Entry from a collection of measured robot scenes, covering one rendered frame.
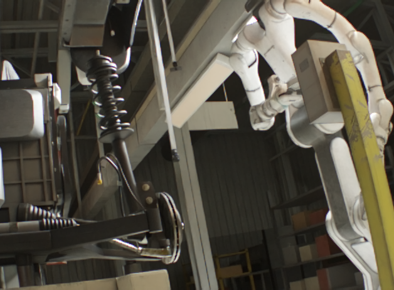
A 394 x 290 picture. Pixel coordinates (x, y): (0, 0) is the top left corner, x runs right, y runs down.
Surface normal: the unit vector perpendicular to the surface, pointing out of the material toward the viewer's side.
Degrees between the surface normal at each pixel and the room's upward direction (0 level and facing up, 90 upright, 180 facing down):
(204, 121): 90
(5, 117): 90
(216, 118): 90
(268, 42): 116
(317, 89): 90
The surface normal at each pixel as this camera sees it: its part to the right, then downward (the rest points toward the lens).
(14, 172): 0.38, -0.31
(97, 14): 0.40, 0.44
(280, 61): -0.74, 0.46
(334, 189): -0.90, 0.11
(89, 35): 0.42, 0.20
